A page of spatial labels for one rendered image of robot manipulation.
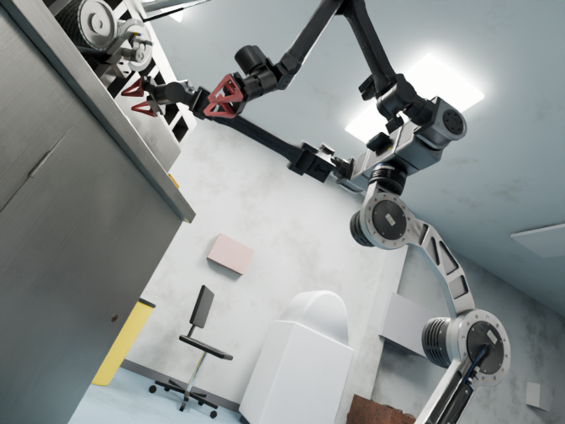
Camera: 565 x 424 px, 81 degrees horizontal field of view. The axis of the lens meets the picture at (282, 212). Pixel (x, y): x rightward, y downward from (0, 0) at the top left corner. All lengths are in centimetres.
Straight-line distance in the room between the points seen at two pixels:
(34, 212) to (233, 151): 373
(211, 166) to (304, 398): 271
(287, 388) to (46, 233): 273
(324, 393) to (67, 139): 304
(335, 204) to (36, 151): 421
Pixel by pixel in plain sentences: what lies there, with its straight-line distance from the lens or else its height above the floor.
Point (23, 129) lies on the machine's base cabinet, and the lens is 70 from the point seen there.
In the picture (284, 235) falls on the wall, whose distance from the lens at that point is 422.
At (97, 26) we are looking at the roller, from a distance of 114.
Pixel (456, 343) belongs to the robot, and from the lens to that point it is 128.
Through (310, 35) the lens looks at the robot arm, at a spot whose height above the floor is 142.
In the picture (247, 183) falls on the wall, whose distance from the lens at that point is 424.
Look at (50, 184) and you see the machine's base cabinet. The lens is 75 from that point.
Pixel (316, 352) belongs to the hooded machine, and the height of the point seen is 80.
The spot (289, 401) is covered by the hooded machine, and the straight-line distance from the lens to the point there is 328.
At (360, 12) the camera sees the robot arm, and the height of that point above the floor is 163.
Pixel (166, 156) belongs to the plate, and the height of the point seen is 133.
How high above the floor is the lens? 58
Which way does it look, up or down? 23 degrees up
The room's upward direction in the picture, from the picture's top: 24 degrees clockwise
